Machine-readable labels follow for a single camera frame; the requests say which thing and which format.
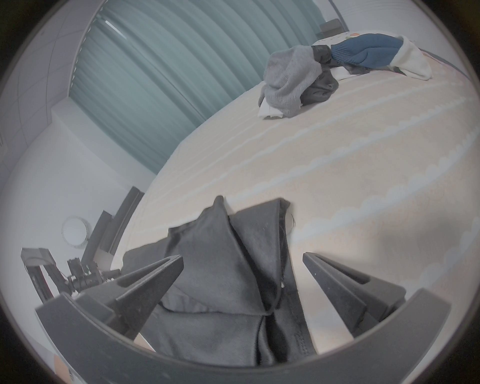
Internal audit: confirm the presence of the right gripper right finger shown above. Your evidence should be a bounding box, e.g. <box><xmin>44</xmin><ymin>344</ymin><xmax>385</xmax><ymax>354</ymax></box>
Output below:
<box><xmin>302</xmin><ymin>252</ymin><xmax>408</xmax><ymax>341</ymax></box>

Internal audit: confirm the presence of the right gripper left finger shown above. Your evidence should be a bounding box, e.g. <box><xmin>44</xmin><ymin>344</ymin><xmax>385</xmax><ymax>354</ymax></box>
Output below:
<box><xmin>76</xmin><ymin>255</ymin><xmax>185</xmax><ymax>341</ymax></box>

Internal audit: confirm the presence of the black T-shirt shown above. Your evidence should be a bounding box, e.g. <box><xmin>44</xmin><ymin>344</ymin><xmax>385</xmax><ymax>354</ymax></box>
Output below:
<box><xmin>122</xmin><ymin>195</ymin><xmax>317</xmax><ymax>368</ymax></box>

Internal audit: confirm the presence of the bed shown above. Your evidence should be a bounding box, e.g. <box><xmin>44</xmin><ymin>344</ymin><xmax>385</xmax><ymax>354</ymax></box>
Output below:
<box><xmin>112</xmin><ymin>28</ymin><xmax>480</xmax><ymax>357</ymax></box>

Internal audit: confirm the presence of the white round object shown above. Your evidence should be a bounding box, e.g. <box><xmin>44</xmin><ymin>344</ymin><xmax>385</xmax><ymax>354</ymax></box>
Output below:
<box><xmin>62</xmin><ymin>217</ymin><xmax>90</xmax><ymax>246</ymax></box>

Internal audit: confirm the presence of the blue-green curtain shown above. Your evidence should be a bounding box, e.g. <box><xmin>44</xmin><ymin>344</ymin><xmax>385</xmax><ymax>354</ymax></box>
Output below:
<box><xmin>70</xmin><ymin>7</ymin><xmax>205</xmax><ymax>175</ymax></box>
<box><xmin>101</xmin><ymin>0</ymin><xmax>327</xmax><ymax>122</ymax></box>

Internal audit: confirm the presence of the black shiny garment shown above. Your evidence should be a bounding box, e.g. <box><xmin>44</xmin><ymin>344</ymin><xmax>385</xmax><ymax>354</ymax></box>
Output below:
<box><xmin>300</xmin><ymin>44</ymin><xmax>392</xmax><ymax>107</ymax></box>

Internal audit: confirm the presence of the grey garment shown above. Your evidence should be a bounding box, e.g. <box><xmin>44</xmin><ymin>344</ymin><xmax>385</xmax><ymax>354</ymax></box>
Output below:
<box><xmin>258</xmin><ymin>45</ymin><xmax>323</xmax><ymax>118</ymax></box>

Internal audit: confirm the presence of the blue and white garment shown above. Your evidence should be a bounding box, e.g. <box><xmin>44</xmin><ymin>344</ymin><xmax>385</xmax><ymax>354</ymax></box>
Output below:
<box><xmin>330</xmin><ymin>33</ymin><xmax>433</xmax><ymax>81</ymax></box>

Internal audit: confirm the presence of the white printed pillow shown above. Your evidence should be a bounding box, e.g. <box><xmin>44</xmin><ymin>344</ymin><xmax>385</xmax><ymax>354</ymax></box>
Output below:
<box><xmin>314</xmin><ymin>29</ymin><xmax>362</xmax><ymax>43</ymax></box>

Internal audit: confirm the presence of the grey bedside table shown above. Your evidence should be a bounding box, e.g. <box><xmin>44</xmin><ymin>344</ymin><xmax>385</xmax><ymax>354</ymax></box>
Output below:
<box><xmin>320</xmin><ymin>19</ymin><xmax>344</xmax><ymax>36</ymax></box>

